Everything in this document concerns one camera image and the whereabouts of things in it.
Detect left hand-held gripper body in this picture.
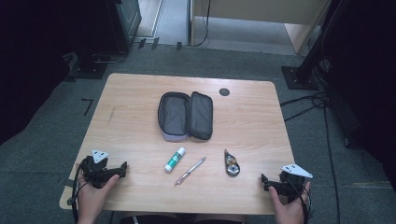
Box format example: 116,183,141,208
80,148,117,189

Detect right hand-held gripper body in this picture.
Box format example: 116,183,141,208
277,163,314,205

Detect white green glue stick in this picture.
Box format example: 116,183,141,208
163,147,187,173

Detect silver pen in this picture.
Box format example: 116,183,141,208
174,156,207,187

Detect black zip pencil case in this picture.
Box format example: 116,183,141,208
157,91,215,143

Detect person's right hand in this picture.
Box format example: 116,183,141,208
268,181,313,224

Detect person's left hand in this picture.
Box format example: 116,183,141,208
76,162,121,218

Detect black stand with square base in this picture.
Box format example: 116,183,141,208
64,0,125,80

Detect black slanted stand with base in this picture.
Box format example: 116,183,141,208
280,0,345,91

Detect black cabinet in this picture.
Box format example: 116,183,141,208
106,0,143,54

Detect light wooden furniture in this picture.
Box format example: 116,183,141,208
189,0,332,55

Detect right hand-held gripper cable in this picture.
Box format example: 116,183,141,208
286,176,313,224

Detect hand-held gripper cable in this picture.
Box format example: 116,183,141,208
286,176,313,224
66,160,92,224

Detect left hand-held gripper cable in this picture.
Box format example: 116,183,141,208
66,160,92,224

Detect long black floor cable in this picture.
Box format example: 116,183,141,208
322,104,342,224

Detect black looped floor cables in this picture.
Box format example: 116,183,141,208
279,91,330,122

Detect black hanging cable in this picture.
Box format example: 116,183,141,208
192,0,212,48

